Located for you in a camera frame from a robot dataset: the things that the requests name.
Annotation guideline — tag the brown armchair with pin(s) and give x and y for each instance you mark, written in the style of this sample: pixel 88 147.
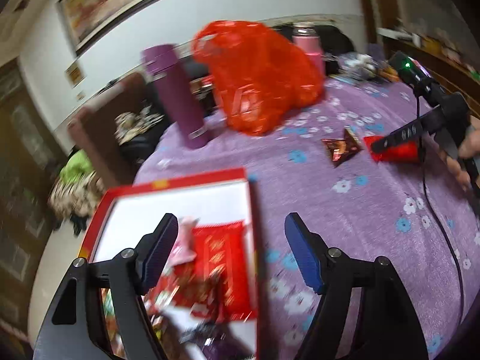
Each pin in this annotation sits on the brown armchair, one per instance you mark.
pixel 92 128

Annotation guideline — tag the purple floral tablecloth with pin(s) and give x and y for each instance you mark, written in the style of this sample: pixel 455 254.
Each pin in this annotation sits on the purple floral tablecloth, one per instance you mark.
pixel 417 216

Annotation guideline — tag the purple thermos bottle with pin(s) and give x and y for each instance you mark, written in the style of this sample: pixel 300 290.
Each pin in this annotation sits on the purple thermos bottle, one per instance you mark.
pixel 173 87

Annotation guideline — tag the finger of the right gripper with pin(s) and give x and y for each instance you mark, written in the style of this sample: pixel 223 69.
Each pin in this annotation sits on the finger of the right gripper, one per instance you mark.
pixel 430 123

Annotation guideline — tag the dark purple snack packet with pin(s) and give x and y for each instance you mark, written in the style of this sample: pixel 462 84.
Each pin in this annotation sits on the dark purple snack packet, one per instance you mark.
pixel 216 342

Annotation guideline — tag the orange plastic bag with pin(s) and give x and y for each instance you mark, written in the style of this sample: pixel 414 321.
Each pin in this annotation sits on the orange plastic bag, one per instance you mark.
pixel 258 75

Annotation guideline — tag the patterned blanket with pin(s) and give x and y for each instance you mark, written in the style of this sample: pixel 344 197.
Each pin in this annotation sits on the patterned blanket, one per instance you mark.
pixel 79 198

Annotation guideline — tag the pink thermos bottle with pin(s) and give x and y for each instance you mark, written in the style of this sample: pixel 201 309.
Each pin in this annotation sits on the pink thermos bottle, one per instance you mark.
pixel 306 38

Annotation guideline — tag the pink bear snack packet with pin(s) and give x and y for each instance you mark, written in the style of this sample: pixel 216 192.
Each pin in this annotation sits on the pink bear snack packet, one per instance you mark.
pixel 183 248

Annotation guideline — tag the red gift box tray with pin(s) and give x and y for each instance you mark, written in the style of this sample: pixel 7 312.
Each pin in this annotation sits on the red gift box tray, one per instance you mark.
pixel 126 214

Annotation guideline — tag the green cloth on bed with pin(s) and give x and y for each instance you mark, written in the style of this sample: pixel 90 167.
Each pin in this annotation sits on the green cloth on bed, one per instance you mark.
pixel 77 167

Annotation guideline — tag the dark red chocolate packet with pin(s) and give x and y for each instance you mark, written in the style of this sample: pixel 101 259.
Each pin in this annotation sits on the dark red chocolate packet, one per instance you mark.
pixel 342 149

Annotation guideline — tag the red white patterned packet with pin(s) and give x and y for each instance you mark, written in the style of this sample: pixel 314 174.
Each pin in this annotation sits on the red white patterned packet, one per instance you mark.
pixel 172 289

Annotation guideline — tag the patterned cloth on sofa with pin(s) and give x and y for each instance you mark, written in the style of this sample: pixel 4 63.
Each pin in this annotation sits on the patterned cloth on sofa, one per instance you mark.
pixel 130 125

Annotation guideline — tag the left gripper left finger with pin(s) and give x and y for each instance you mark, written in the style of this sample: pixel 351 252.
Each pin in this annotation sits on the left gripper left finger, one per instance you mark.
pixel 74 326

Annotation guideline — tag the person right hand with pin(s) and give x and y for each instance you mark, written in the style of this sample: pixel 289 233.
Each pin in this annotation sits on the person right hand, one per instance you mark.
pixel 469 148

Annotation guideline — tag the wall plaque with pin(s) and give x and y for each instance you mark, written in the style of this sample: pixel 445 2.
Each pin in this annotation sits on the wall plaque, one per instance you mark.
pixel 74 74

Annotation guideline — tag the wooden glass door cabinet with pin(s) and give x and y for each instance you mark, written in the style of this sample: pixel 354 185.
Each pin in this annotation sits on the wooden glass door cabinet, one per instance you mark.
pixel 30 161

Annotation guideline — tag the black leather sofa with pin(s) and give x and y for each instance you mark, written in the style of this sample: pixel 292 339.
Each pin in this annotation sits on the black leather sofa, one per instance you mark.
pixel 333 42

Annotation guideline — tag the shiny red snack packet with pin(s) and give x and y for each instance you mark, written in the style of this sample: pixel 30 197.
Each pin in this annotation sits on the shiny red snack packet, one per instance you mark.
pixel 406 153

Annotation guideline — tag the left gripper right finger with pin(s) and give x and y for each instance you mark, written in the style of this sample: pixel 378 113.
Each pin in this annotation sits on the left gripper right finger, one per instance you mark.
pixel 387 326

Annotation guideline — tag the wooden side counter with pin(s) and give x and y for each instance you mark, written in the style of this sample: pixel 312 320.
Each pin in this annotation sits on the wooden side counter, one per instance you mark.
pixel 434 61

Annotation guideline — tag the yellow snack packs pile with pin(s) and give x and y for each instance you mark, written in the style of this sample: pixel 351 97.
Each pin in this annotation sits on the yellow snack packs pile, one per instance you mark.
pixel 388 73

